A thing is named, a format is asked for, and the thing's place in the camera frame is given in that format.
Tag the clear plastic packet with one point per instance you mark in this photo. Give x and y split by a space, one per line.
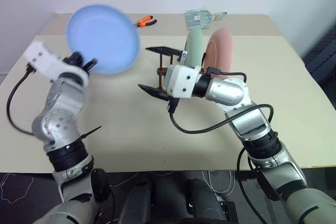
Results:
197 19

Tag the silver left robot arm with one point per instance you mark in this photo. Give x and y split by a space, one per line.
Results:
61 113

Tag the pink plate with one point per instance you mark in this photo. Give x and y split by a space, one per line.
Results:
219 51

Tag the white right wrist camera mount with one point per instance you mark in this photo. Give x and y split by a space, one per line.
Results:
181 82

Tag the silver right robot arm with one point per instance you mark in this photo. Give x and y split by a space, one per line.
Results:
262 129

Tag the dark ribbed object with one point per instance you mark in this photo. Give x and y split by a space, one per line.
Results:
323 53

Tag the green plate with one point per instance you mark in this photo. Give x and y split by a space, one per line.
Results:
194 48

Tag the wooden dish rack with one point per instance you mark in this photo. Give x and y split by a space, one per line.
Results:
160 73

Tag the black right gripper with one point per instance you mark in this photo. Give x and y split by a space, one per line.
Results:
173 104

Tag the orange black pliers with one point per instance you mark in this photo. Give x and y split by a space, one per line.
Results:
145 22

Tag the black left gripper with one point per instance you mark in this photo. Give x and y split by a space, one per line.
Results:
76 60

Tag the blue plate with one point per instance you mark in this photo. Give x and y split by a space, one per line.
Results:
105 37

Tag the dark rounded shape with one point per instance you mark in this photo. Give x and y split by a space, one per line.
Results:
137 203
202 203

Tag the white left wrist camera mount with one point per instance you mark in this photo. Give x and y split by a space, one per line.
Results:
43 60

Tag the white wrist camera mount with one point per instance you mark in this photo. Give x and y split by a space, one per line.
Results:
181 82
43 60

